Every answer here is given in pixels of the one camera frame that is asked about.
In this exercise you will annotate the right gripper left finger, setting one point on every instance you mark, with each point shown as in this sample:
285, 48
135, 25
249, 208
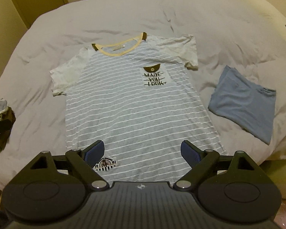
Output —
82, 163

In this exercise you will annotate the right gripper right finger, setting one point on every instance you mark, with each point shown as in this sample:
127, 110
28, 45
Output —
202, 165

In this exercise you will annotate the striped blue t-shirt yellow collar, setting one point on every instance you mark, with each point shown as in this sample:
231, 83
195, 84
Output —
136, 97

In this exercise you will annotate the folded blue garment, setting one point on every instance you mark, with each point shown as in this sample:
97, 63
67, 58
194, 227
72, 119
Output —
249, 105

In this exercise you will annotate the dark brown garment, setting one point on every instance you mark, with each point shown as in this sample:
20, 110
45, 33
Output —
7, 119

